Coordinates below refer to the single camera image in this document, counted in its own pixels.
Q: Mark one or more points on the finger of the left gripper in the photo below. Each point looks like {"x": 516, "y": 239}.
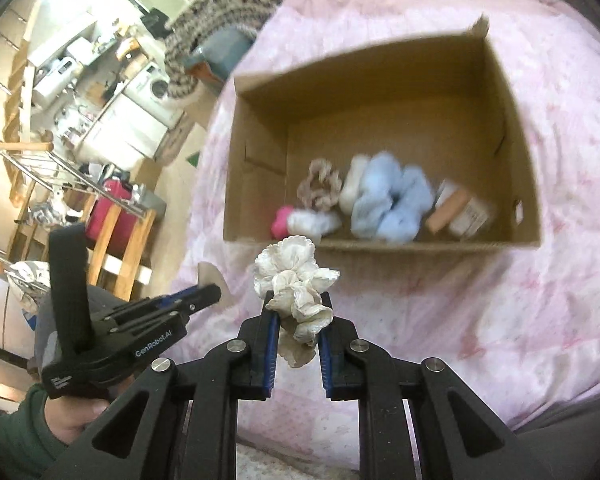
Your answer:
{"x": 189, "y": 300}

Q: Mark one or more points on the beige lace scrunchie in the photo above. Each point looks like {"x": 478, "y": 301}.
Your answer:
{"x": 321, "y": 188}

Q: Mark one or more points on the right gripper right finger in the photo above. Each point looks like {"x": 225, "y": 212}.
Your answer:
{"x": 417, "y": 420}

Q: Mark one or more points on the green sleeve forearm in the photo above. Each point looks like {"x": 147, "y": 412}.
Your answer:
{"x": 27, "y": 446}

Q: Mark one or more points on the orange packaged item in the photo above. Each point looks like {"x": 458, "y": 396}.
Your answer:
{"x": 459, "y": 212}

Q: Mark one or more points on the brown cardboard box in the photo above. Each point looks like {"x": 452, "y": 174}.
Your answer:
{"x": 441, "y": 102}

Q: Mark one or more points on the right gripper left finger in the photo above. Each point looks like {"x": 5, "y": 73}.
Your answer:
{"x": 180, "y": 422}

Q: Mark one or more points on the cream ruffled scrunchie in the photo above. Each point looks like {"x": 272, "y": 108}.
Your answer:
{"x": 287, "y": 277}

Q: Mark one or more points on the white kitchen cabinet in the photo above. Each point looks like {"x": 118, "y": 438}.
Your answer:
{"x": 124, "y": 134}

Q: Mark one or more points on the blue fluffy plush toy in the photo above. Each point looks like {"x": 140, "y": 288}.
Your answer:
{"x": 385, "y": 200}

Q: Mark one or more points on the wooden stair rail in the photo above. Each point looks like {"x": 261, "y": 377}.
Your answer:
{"x": 118, "y": 241}

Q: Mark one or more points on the person left hand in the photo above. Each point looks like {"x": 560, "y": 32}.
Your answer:
{"x": 68, "y": 416}

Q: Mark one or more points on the white washing machine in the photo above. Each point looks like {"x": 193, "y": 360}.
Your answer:
{"x": 148, "y": 90}

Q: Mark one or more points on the pink floral quilt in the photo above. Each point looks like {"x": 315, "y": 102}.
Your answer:
{"x": 521, "y": 327}

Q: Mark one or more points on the brown patterned knit blanket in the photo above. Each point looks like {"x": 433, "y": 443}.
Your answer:
{"x": 198, "y": 21}

